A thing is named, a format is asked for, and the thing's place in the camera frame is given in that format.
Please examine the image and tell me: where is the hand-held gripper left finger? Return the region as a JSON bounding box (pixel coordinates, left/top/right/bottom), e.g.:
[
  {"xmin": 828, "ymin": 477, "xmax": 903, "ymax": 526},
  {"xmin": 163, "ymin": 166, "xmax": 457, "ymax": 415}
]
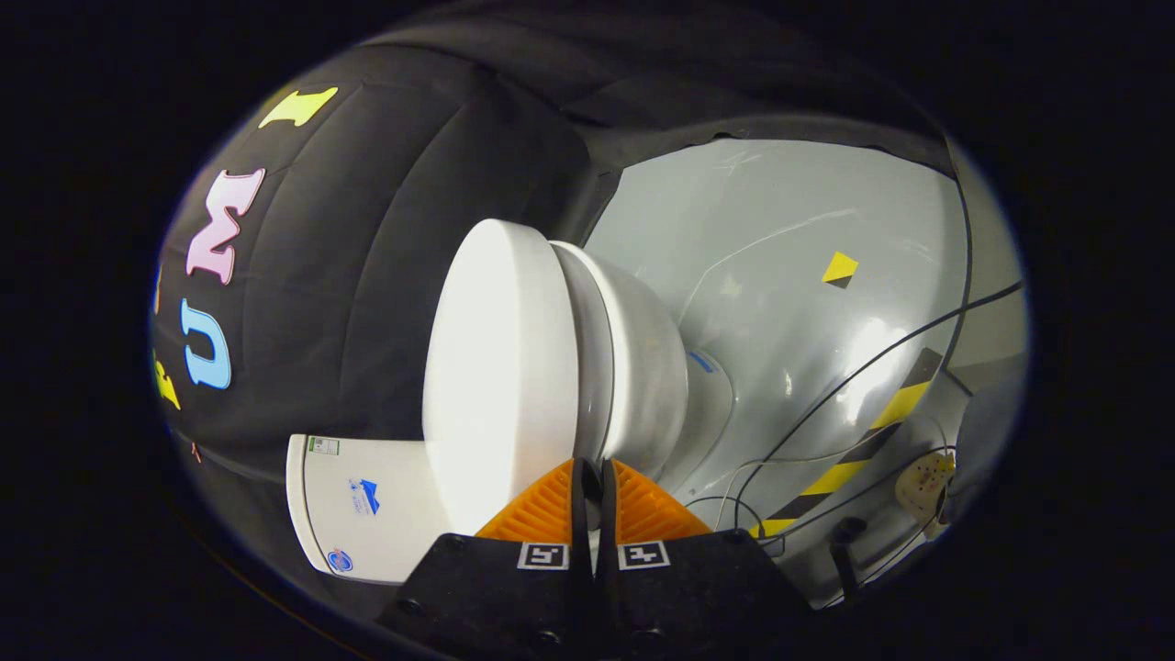
[{"xmin": 381, "ymin": 459, "xmax": 596, "ymax": 661}]

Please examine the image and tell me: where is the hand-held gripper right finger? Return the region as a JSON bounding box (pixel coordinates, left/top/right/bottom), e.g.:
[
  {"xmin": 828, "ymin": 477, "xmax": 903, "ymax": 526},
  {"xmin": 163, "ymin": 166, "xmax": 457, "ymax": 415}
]
[{"xmin": 597, "ymin": 459, "xmax": 813, "ymax": 661}]

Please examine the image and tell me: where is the white toilet bowl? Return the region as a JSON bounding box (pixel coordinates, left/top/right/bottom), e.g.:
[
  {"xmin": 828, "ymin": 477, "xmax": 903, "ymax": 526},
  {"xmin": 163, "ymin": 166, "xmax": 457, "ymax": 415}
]
[{"xmin": 551, "ymin": 241, "xmax": 735, "ymax": 497}]

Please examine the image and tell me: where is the yellow black hazard tape strip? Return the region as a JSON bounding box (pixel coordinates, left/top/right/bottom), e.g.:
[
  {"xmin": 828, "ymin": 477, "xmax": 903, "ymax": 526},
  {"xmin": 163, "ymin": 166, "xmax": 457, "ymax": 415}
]
[{"xmin": 748, "ymin": 347, "xmax": 945, "ymax": 539}]

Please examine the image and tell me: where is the beige spotted object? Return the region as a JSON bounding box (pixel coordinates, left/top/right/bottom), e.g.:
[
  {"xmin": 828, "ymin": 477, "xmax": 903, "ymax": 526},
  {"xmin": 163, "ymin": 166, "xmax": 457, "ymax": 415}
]
[{"xmin": 895, "ymin": 450, "xmax": 957, "ymax": 529}]

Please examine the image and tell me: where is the black backdrop cloth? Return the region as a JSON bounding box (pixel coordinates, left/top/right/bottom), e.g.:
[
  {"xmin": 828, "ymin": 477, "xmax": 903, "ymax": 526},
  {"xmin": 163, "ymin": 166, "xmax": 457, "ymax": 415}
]
[{"xmin": 151, "ymin": 5, "xmax": 960, "ymax": 588}]

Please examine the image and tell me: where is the thin white cable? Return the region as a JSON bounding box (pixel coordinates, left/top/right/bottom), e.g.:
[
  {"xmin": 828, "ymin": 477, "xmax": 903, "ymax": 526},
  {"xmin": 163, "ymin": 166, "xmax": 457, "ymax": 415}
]
[{"xmin": 714, "ymin": 413, "xmax": 951, "ymax": 532}]

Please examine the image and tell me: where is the black cable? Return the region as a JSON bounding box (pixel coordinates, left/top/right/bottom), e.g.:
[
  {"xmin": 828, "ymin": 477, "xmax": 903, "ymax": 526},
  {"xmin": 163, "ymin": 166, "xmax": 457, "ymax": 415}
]
[{"xmin": 733, "ymin": 280, "xmax": 1024, "ymax": 532}]

